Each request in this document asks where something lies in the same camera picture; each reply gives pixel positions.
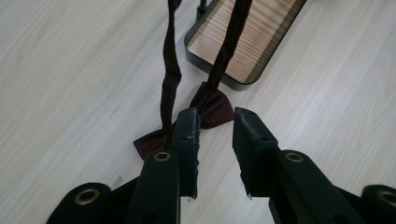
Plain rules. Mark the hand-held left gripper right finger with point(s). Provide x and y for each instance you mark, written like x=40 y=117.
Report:
x=280 y=180

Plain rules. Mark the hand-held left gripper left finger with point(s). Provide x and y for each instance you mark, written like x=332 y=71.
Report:
x=174 y=174

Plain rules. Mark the dark maroon bow tie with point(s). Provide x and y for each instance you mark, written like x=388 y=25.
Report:
x=214 y=109

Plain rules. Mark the black hook rack wooden tray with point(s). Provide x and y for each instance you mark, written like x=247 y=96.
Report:
x=267 y=37

